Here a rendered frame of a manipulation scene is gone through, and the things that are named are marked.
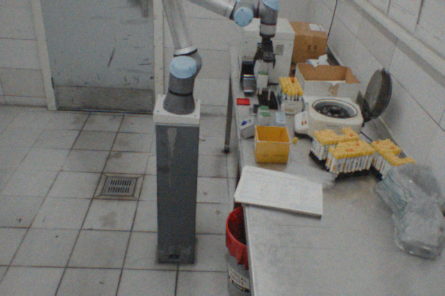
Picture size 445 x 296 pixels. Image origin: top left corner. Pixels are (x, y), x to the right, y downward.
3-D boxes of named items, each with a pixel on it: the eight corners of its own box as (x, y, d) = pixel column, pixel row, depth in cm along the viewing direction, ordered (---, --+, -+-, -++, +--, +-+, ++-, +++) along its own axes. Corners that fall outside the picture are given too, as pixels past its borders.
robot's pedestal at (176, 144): (157, 262, 243) (155, 124, 198) (161, 237, 260) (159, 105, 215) (193, 264, 244) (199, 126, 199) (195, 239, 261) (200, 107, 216)
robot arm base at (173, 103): (158, 110, 199) (160, 90, 194) (167, 98, 212) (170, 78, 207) (190, 117, 198) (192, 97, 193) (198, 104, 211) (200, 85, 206)
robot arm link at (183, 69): (165, 90, 195) (167, 62, 188) (172, 80, 207) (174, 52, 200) (190, 96, 194) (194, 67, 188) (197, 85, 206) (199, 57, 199)
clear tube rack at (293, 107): (275, 96, 232) (277, 84, 228) (294, 97, 232) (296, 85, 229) (280, 114, 214) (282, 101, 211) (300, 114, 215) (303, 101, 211)
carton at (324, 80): (291, 88, 243) (295, 62, 235) (343, 90, 245) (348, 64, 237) (299, 108, 222) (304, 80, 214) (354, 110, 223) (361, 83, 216)
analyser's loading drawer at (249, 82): (241, 76, 248) (242, 68, 245) (252, 77, 248) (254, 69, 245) (243, 91, 230) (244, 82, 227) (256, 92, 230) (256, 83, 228)
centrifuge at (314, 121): (293, 116, 213) (297, 93, 207) (355, 123, 211) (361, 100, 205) (293, 140, 193) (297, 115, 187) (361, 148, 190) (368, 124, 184)
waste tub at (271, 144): (252, 145, 186) (254, 125, 181) (284, 147, 187) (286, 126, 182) (254, 162, 175) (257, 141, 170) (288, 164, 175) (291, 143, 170)
